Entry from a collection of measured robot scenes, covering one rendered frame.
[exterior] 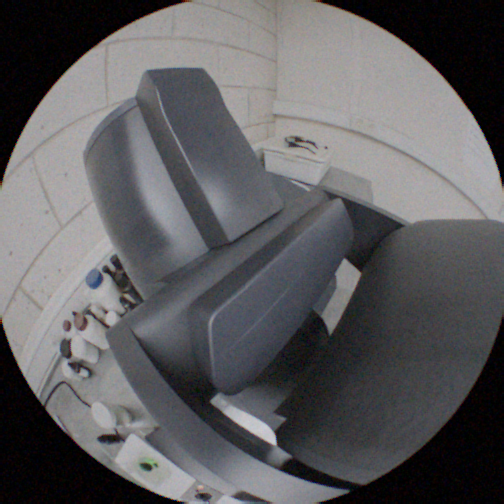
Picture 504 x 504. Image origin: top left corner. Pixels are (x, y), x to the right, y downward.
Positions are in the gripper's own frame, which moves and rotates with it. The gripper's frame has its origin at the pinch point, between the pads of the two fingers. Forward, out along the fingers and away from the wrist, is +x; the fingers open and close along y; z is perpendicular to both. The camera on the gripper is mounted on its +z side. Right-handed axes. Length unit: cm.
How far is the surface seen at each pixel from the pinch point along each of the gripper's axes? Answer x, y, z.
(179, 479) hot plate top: -20.6, -1.5, -32.8
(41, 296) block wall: 1, 46, -32
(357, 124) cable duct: 56, -34, 78
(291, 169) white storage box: 62, -12, 33
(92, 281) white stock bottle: 7.6, 27.3, -19.6
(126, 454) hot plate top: -18.7, 7.8, -36.1
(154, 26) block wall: 5, 50, 49
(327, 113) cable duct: 65, -18, 78
